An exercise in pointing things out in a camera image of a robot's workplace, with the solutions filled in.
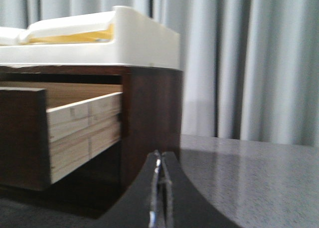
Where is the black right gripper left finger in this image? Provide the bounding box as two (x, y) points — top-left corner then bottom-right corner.
(95, 151), (160, 228)

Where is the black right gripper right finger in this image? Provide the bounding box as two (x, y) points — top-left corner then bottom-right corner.
(162, 152), (239, 228)

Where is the dark wooden drawer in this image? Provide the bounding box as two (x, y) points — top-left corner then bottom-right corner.
(0, 81), (123, 191)

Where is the dark wooden drawer cabinet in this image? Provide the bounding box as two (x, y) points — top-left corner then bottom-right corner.
(0, 65), (183, 217)

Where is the grey curtain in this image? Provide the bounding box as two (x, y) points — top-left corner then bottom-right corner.
(0, 0), (319, 147)

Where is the white plastic tray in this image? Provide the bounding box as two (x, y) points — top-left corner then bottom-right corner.
(0, 6), (180, 69)

